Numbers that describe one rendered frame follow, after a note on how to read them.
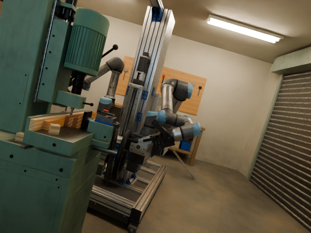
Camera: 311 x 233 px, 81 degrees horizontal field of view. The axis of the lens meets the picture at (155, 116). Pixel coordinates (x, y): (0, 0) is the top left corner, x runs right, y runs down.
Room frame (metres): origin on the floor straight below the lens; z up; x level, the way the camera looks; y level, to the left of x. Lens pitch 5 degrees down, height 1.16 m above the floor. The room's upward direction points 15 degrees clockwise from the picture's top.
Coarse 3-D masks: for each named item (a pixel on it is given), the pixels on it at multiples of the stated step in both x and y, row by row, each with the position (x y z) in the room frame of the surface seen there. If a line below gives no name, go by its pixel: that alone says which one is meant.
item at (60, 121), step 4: (48, 120) 0.82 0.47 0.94; (52, 120) 0.84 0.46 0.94; (56, 120) 0.86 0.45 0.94; (60, 120) 0.90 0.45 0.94; (64, 120) 0.94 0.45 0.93; (44, 124) 0.79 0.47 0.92; (48, 124) 0.80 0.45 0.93; (60, 124) 0.90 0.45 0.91; (44, 128) 0.79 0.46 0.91; (48, 128) 0.81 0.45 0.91
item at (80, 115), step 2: (94, 112) 1.16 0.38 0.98; (80, 114) 0.97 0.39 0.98; (82, 114) 0.98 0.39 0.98; (92, 114) 1.13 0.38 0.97; (94, 114) 1.17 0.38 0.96; (78, 116) 0.97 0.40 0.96; (80, 116) 0.97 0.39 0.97; (82, 116) 0.99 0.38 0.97; (92, 116) 1.14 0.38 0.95; (78, 118) 0.97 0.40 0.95; (80, 118) 0.97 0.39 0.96; (82, 118) 0.99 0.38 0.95; (78, 120) 0.97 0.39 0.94; (80, 120) 0.97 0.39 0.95; (78, 122) 0.97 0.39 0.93; (80, 122) 0.97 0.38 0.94; (76, 124) 0.97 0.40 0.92; (78, 124) 0.97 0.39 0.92; (80, 124) 0.98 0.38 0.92; (76, 126) 0.97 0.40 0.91; (78, 126) 0.97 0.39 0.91; (80, 126) 0.99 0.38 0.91; (78, 128) 0.97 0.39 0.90
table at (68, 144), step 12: (36, 132) 0.74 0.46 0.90; (48, 132) 0.78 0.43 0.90; (60, 132) 0.82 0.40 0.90; (72, 132) 0.87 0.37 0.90; (84, 132) 0.93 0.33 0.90; (36, 144) 0.74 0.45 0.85; (48, 144) 0.74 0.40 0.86; (60, 144) 0.73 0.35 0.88; (72, 144) 0.73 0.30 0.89; (84, 144) 0.87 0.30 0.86; (96, 144) 0.94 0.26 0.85; (108, 144) 0.95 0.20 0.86
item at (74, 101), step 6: (60, 96) 0.98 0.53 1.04; (66, 96) 0.98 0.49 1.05; (72, 96) 0.98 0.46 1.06; (78, 96) 0.98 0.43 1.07; (60, 102) 0.98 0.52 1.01; (66, 102) 0.98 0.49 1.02; (72, 102) 0.98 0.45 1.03; (78, 102) 0.98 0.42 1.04; (84, 102) 1.03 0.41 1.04; (72, 108) 1.01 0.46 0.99; (78, 108) 0.98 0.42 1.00
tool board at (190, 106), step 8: (128, 56) 4.31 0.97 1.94; (128, 64) 4.31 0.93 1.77; (128, 72) 4.31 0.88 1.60; (168, 72) 4.35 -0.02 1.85; (176, 72) 4.36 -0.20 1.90; (184, 72) 4.37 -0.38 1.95; (120, 80) 4.30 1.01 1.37; (128, 80) 4.31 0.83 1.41; (160, 80) 4.34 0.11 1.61; (184, 80) 4.37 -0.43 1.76; (192, 80) 4.38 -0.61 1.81; (200, 80) 4.38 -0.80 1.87; (120, 88) 4.31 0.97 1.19; (160, 88) 4.35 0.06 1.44; (200, 88) 4.36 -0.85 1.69; (192, 96) 4.38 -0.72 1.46; (200, 96) 4.39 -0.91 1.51; (184, 104) 4.38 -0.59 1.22; (192, 104) 4.38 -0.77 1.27; (192, 112) 4.39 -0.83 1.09
